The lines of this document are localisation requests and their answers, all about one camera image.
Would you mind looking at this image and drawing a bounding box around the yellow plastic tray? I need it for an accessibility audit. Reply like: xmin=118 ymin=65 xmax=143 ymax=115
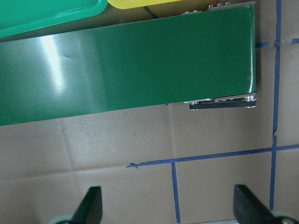
xmin=107 ymin=0 xmax=180 ymax=9

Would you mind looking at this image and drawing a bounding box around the green conveyor belt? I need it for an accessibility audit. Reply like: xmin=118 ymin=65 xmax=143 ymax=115
xmin=0 ymin=2 xmax=257 ymax=126

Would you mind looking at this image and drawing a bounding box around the green plastic tray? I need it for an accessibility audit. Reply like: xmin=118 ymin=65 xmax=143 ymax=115
xmin=0 ymin=0 xmax=108 ymax=38

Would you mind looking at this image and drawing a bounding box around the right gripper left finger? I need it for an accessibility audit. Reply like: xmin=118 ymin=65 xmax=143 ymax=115
xmin=71 ymin=186 xmax=103 ymax=224

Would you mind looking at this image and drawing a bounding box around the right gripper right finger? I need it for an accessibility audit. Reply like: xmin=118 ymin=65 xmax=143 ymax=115
xmin=234 ymin=184 xmax=287 ymax=224

